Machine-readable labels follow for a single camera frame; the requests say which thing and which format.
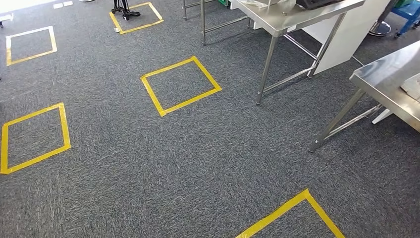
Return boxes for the chrome stanchion with round base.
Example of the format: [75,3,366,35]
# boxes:
[368,0,399,37]

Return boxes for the white support foot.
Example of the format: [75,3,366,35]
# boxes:
[371,108,393,125]

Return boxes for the small steel side table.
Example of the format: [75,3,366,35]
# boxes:
[229,0,366,106]

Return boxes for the stainless steel workbench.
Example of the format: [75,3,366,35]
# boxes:
[308,40,420,153]

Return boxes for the steel table frame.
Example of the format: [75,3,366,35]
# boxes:
[182,0,254,46]

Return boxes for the stamped sheet metal panel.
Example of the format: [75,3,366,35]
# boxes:
[399,72,420,103]

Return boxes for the black object on side table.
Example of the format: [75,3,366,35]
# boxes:
[295,0,345,10]

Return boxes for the large white board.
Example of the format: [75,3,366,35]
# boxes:
[302,0,391,75]

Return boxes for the blue cart with casters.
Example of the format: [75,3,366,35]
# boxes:
[390,0,420,39]

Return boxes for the black tripod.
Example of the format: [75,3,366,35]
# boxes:
[110,0,141,21]

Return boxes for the yellow floor tape marking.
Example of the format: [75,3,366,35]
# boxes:
[235,188,346,238]

